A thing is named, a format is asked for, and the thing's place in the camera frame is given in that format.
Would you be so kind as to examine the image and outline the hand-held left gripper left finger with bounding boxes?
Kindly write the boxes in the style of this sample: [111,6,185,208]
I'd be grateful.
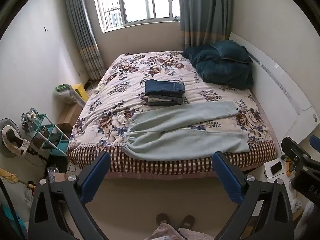
[28,151,111,240]

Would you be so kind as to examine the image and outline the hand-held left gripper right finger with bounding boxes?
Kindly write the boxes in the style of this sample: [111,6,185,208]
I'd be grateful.
[212,151,295,240]

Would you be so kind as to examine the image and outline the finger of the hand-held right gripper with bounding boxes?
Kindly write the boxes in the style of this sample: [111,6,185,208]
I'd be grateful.
[309,135,320,153]
[281,137,313,173]

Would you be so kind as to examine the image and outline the light blue pants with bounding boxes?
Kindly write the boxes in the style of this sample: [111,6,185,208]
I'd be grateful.
[122,101,250,161]

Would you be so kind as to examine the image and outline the person's right forearm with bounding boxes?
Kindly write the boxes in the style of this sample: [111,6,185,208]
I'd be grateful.
[299,201,320,240]

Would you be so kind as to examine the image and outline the black folded pants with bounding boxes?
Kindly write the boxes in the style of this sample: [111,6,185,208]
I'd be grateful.
[147,99,184,107]

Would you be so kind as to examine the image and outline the black phone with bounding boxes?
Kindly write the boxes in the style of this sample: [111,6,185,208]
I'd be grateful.
[270,162,282,176]

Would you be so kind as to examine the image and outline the white nightstand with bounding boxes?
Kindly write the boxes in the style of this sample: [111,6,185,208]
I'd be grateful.
[264,158,298,207]

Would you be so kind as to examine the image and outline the black bag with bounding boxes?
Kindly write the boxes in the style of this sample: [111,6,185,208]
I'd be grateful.
[47,154,68,174]

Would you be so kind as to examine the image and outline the dark brown slipper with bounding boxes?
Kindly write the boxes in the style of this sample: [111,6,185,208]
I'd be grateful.
[156,213,171,227]
[181,215,196,229]

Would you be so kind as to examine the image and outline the teal shoe rack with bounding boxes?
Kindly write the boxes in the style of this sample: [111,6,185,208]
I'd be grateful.
[31,114,70,155]

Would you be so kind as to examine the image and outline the white bed headboard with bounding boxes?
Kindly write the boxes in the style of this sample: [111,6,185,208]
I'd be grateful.
[229,32,320,145]

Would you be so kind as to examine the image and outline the person's right leg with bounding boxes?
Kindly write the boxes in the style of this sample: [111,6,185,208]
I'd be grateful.
[179,227,215,240]

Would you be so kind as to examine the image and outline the cardboard box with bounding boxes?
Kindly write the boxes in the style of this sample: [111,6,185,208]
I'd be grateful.
[57,102,83,133]

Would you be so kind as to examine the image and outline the yellow stick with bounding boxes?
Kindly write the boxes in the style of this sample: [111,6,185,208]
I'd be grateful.
[0,169,36,189]

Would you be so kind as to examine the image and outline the yellow box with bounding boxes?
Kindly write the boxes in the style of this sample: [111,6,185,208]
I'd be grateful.
[71,83,90,102]

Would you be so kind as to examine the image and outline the pile of small household things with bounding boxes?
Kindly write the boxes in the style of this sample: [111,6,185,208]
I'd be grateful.
[21,108,40,132]

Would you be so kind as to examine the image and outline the standing fan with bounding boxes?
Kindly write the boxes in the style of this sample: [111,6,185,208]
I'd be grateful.
[0,118,23,158]

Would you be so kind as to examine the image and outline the grey folded jeans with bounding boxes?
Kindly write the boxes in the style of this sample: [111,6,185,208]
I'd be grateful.
[147,94,185,103]

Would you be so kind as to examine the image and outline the dark teal duvet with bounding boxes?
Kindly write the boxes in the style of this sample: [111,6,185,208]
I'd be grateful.
[182,40,254,90]

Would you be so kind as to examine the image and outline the dark teal pillow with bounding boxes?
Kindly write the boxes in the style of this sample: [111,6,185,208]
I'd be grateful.
[210,40,253,64]

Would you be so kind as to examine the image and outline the grey-blue curtain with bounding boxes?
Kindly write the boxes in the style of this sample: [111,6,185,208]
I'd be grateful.
[63,0,105,80]
[179,0,232,52]

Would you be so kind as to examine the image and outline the window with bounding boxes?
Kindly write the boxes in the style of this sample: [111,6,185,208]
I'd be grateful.
[91,0,181,33]

